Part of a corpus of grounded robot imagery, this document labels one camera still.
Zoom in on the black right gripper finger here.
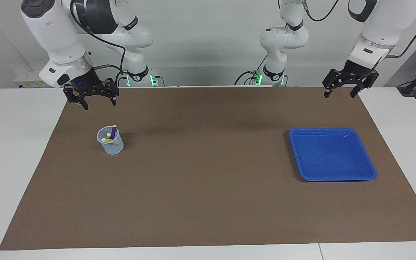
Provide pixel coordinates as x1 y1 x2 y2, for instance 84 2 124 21
101 78 119 106
64 90 88 110

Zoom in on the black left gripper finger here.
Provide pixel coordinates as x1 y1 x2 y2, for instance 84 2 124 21
322 69 349 99
350 72 379 99

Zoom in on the blue plastic tray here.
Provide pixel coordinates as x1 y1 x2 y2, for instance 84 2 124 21
288 127 377 182

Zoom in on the translucent pale blue cup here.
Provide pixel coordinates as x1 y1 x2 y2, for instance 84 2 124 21
96 126 124 155

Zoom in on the brown table mat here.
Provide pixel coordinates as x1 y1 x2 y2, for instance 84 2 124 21
0 86 416 251

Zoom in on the black base cable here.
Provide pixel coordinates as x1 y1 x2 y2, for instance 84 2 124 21
234 54 268 86
115 70 129 87

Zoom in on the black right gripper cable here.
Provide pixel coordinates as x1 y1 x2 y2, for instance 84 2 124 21
70 0 126 76

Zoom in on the white wall box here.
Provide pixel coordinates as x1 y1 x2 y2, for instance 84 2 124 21
15 70 55 88

